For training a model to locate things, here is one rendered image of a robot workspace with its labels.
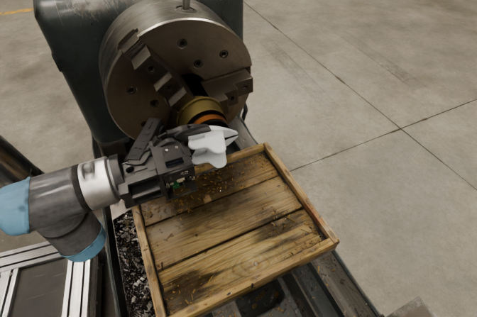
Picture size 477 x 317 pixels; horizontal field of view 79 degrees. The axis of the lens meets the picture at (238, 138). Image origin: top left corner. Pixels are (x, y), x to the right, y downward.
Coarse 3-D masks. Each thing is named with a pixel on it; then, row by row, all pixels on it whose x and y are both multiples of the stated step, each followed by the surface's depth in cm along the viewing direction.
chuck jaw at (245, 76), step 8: (232, 72) 62; (240, 72) 62; (248, 72) 65; (200, 80) 61; (208, 80) 61; (216, 80) 61; (224, 80) 60; (232, 80) 60; (240, 80) 60; (248, 80) 61; (200, 88) 64; (208, 88) 59; (216, 88) 59; (224, 88) 59; (232, 88) 58; (240, 88) 61; (248, 88) 62; (216, 96) 57; (224, 96) 57; (232, 96) 60; (224, 104) 57; (232, 104) 60; (224, 112) 58
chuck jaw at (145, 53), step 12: (132, 36) 51; (120, 48) 52; (132, 48) 50; (144, 48) 50; (132, 60) 50; (144, 60) 48; (156, 60) 49; (144, 72) 50; (156, 72) 51; (168, 72) 51; (156, 84) 51; (168, 84) 51; (180, 84) 52; (168, 96) 52; (180, 96) 51; (192, 96) 53; (180, 108) 53
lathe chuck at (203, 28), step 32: (128, 32) 51; (160, 32) 50; (192, 32) 53; (224, 32) 55; (128, 64) 52; (192, 64) 57; (224, 64) 60; (128, 96) 56; (160, 96) 59; (128, 128) 61
